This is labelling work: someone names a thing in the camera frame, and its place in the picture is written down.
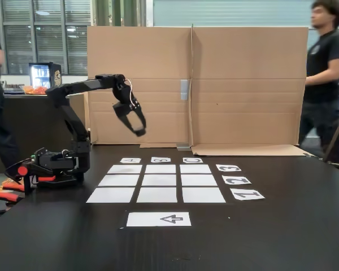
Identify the large brown cardboard sheet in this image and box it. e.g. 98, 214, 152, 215
189, 24, 312, 158
79, 25, 193, 149

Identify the paper sheet number 1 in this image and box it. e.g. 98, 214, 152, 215
230, 189, 266, 202

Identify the dark wooden counter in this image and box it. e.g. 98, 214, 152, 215
2, 94, 85, 170

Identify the paper sheet number 2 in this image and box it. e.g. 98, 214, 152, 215
221, 175, 252, 186

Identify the dark display tray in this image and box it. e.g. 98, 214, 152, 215
3, 83, 25, 94

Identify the paper sheet number 3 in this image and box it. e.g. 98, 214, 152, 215
215, 164, 242, 172

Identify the black red bar clamp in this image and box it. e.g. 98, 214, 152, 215
0, 161, 57, 204

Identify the orange snack bag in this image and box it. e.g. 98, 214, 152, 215
19, 85, 49, 95

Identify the white arrow paper sheet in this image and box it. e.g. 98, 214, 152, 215
126, 212, 192, 228

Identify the white paper grid square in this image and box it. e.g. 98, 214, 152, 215
180, 164, 212, 174
86, 187, 136, 204
107, 164, 143, 174
145, 164, 177, 174
142, 174, 177, 187
98, 174, 140, 187
136, 187, 178, 204
182, 187, 227, 204
181, 174, 218, 187

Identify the black mini fridge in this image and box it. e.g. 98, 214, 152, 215
28, 62, 62, 88

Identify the dark wooden easel leg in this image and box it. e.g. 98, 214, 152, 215
323, 108, 339, 173

